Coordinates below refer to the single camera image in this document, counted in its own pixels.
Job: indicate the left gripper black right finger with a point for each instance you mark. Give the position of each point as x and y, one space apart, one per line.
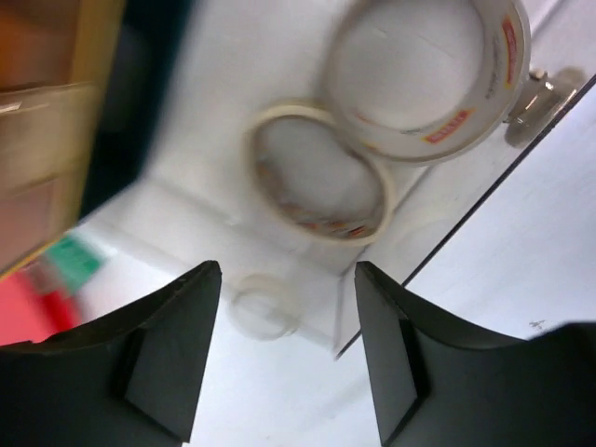
440 380

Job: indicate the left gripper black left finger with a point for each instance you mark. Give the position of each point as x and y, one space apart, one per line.
129 378

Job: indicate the red folder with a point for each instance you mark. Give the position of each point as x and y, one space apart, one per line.
32 311

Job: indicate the small clear tape roll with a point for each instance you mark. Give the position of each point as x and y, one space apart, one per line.
265 308

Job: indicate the brown tape roll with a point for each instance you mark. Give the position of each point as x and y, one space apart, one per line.
306 174

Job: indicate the large clear tape roll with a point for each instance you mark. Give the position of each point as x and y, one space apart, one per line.
418 82

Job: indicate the yellow drawer box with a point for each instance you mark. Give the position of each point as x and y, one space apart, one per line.
56 58

